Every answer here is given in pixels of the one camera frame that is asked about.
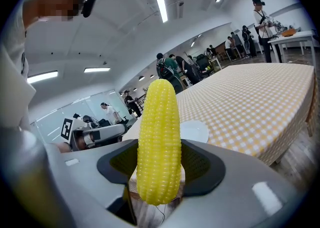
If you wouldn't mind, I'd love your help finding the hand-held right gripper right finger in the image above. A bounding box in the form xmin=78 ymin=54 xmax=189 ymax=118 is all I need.
xmin=162 ymin=138 xmax=305 ymax=228

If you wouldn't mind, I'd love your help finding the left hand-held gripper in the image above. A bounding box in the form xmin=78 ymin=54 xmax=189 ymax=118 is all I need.
xmin=60 ymin=118 xmax=129 ymax=152

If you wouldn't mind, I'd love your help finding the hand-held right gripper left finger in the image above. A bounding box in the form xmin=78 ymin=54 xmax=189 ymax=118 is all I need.
xmin=44 ymin=138 xmax=140 ymax=228

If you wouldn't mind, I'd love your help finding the yellow corn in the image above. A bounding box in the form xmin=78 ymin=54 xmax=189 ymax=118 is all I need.
xmin=136 ymin=78 xmax=183 ymax=207

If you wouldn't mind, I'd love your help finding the white round plate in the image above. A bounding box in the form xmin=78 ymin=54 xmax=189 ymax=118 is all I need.
xmin=179 ymin=120 xmax=210 ymax=144

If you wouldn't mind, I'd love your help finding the person's left forearm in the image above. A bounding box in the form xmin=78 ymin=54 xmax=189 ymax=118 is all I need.
xmin=56 ymin=142 xmax=74 ymax=154

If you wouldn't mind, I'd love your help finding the person's left hand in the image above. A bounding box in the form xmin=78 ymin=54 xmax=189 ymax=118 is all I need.
xmin=76 ymin=133 xmax=95 ymax=149

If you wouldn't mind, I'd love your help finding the beige checkered tablecloth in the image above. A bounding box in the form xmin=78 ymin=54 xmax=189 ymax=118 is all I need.
xmin=122 ymin=62 xmax=319 ymax=167

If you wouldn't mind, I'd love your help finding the person's white sweatshirt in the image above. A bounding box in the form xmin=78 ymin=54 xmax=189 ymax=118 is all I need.
xmin=0 ymin=0 xmax=37 ymax=133

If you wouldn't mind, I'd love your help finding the white table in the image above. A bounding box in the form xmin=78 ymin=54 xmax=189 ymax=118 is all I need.
xmin=267 ymin=30 xmax=317 ymax=66

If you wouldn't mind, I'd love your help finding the orange tray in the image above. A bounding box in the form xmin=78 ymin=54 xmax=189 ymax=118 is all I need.
xmin=281 ymin=27 xmax=298 ymax=38

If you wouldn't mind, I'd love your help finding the black head-worn camera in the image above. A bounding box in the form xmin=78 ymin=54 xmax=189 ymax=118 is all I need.
xmin=81 ymin=0 xmax=99 ymax=19

